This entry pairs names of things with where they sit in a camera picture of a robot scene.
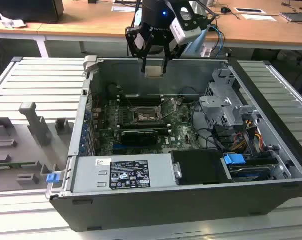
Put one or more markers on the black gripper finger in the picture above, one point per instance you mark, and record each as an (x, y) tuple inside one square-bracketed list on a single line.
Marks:
[(130, 37), (169, 50)]

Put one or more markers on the silver CPU plate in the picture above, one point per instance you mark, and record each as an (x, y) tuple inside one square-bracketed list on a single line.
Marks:
[(154, 71)]

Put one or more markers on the black RAM slot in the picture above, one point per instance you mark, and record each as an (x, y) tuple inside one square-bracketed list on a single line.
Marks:
[(163, 129), (130, 102), (130, 97), (140, 124)]

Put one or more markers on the CPU socket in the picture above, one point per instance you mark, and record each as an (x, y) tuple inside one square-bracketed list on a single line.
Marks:
[(150, 118)]

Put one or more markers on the blue expansion slot clip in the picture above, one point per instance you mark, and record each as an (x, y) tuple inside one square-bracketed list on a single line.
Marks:
[(87, 114), (85, 130), (83, 150), (83, 142)]

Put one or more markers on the white paper sheet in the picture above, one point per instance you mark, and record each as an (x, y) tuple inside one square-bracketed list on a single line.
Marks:
[(258, 17), (120, 9)]

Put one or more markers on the wooden office desk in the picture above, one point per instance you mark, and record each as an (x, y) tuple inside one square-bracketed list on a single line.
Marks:
[(90, 22)]

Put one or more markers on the grey case latch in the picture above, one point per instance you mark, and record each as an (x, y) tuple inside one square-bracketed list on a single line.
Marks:
[(90, 62)]

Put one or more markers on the coin battery holder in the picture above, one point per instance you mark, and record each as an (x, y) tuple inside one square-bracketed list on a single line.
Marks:
[(178, 101)]

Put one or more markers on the black computer mouse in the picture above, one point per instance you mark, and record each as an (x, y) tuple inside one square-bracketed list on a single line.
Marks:
[(225, 10)]

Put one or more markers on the grey metal drive cage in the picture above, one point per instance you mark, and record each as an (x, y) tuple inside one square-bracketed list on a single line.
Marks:
[(215, 105)]

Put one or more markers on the green motherboard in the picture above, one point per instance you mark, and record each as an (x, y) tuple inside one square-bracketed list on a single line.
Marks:
[(180, 135)]

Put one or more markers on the black graphics card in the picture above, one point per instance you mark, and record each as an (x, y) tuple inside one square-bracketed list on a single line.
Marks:
[(138, 138)]

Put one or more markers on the black computer box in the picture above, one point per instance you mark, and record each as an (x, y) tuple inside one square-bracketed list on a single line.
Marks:
[(28, 10)]

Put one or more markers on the crumpled white paper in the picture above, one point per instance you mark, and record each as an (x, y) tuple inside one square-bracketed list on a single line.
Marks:
[(11, 23)]

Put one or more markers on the black plastic shroud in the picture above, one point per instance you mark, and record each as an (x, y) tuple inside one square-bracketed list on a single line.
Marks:
[(198, 167)]

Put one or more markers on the hard disk in blue carrier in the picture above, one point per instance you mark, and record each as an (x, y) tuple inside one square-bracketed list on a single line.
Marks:
[(233, 159)]

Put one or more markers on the grey laptop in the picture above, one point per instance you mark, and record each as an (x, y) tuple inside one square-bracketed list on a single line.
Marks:
[(298, 17)]

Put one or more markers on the grey power supply unit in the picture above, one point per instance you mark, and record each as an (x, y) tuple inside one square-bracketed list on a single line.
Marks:
[(90, 175)]

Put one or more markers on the grey parts rack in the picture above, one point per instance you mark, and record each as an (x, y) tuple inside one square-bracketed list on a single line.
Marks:
[(21, 150)]

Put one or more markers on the black open PC case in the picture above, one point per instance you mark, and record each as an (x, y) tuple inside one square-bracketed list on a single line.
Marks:
[(165, 210)]

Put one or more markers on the blue plastic release latch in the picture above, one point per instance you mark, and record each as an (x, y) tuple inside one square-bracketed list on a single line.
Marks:
[(53, 178)]

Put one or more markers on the green RAM stick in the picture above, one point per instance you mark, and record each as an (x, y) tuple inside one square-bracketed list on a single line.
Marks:
[(13, 164)]

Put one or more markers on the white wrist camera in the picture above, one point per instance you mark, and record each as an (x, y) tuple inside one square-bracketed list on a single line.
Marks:
[(184, 32)]

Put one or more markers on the silver metal bracket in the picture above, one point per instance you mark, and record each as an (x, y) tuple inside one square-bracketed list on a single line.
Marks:
[(177, 172)]

